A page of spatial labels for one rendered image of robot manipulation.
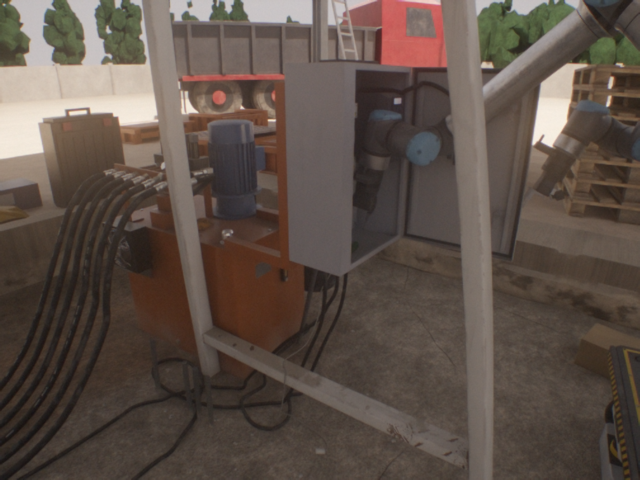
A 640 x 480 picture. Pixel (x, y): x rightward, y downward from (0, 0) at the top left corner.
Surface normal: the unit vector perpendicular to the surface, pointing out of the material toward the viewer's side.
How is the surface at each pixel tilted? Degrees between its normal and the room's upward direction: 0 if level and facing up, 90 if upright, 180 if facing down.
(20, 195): 90
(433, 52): 90
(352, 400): 0
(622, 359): 0
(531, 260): 88
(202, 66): 90
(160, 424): 0
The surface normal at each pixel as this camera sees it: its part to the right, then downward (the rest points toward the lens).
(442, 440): 0.00, -0.93
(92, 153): 0.80, 0.22
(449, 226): -0.55, 0.30
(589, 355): -0.77, 0.23
